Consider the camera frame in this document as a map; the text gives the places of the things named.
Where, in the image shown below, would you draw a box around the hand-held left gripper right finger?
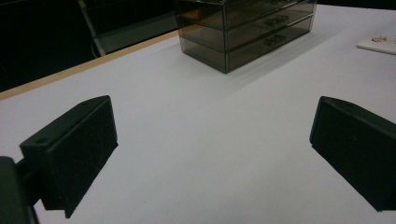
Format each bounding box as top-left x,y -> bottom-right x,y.
309,95 -> 396,213

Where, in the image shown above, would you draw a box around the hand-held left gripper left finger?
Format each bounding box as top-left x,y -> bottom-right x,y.
19,94 -> 120,219

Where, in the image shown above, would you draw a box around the white cartoon print coaster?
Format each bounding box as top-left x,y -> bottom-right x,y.
356,35 -> 396,56

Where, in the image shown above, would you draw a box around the smoky transparent drawer organizer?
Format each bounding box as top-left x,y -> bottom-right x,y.
175,0 -> 318,75

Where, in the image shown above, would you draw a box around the white metal stand pole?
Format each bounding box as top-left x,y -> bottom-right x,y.
77,0 -> 106,58

